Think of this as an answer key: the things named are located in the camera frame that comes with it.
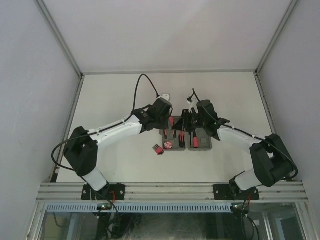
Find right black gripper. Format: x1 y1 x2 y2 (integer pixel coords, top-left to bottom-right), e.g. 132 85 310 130
172 109 207 133

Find red black utility knife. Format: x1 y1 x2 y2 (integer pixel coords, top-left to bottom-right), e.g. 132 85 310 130
178 131 185 148

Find red black pliers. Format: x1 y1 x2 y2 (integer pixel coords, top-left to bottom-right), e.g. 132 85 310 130
162 116 176 140

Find short red black screwdriver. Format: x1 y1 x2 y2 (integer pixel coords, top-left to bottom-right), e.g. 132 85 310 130
191 131 199 149

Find grey plastic tool case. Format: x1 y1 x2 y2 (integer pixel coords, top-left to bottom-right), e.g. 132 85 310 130
159 116 213 152

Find black tape roll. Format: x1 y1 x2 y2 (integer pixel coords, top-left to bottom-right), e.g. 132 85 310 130
163 141 173 150

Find red hex key set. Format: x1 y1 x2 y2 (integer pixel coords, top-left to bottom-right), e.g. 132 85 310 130
152 144 164 155

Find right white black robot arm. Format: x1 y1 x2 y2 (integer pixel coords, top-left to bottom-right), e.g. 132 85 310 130
173 96 298 200

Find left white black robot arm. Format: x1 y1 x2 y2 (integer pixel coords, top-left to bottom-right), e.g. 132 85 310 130
63 94 172 200

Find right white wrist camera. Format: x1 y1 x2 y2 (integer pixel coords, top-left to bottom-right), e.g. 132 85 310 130
187 95 199 114

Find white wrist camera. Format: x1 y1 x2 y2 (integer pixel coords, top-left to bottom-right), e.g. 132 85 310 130
159 94 171 102
187 95 199 114

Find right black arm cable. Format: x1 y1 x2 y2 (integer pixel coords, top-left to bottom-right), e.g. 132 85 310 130
191 87 299 213

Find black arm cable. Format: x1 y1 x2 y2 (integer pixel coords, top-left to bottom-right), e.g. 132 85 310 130
51 73 161 172
191 87 299 213

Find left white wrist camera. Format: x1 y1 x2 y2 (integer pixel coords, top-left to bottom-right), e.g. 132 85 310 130
159 94 171 102

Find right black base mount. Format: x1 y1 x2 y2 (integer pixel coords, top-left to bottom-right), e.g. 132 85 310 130
213 184 260 201

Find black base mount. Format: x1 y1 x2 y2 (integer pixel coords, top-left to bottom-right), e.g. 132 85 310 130
213 184 260 201
81 183 126 202

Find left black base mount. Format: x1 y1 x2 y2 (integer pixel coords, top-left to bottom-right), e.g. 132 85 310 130
81 183 126 202

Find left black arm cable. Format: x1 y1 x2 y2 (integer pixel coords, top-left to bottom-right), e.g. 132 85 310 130
51 73 161 172

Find blue slotted cable duct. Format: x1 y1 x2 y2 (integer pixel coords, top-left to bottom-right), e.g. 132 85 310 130
46 202 232 214

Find aluminium front rail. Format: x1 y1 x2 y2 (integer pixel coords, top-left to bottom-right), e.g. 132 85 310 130
36 181 308 203

